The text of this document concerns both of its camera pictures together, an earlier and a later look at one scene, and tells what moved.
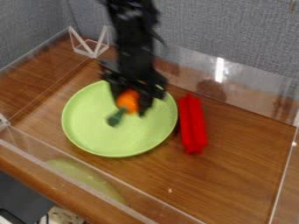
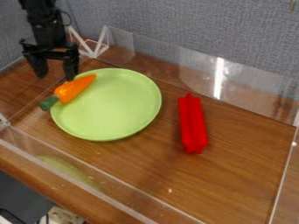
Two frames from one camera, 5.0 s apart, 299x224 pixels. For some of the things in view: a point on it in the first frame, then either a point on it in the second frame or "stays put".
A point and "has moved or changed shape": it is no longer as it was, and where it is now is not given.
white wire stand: (89, 48) stays put
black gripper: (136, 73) → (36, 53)
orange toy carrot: (127, 101) → (67, 90)
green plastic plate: (135, 136) has moved or changed shape
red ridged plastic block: (192, 123) stays put
